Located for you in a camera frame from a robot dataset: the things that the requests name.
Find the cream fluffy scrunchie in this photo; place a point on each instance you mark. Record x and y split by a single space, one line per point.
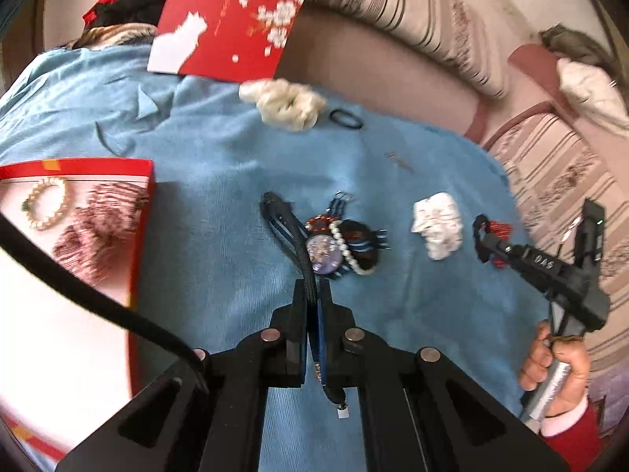
287 103

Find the grey green cloth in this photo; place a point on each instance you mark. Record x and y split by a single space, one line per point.
575 42

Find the white pillow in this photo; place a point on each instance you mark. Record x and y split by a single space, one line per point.
594 93

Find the red cloth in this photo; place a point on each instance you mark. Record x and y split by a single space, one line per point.
100 7

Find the person's right hand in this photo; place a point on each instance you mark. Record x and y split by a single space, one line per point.
538 359

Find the red floral gift bag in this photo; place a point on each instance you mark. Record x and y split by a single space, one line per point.
231 19

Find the person's right forearm red sleeve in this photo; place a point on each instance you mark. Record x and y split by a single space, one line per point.
575 432

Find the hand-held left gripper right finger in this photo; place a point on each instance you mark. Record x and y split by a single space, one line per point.
322 317

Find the striped beige cushion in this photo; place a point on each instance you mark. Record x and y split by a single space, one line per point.
417 14

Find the round picture badge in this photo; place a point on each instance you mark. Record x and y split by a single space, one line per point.
322 255

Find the tan cloth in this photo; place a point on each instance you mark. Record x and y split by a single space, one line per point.
113 34

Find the black cloth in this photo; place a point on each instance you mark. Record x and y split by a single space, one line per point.
142 0

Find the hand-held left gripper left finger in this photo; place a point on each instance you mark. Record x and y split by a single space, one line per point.
300 317

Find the striped beige sofa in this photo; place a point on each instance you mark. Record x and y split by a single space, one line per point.
550 162

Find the white printed scrunchie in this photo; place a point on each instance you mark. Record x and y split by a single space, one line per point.
440 228

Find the red dotted bow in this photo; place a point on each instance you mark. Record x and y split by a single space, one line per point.
499 232

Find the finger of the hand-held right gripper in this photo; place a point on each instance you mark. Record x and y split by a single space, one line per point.
489 246

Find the red box white inside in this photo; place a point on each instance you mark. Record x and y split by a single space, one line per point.
59 344

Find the dark striped bow hair clip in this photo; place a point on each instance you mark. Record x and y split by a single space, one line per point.
361 241

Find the thin metal hairpin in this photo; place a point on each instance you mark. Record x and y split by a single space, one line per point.
399 161

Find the blue blanket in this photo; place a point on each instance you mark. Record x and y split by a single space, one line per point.
221 182

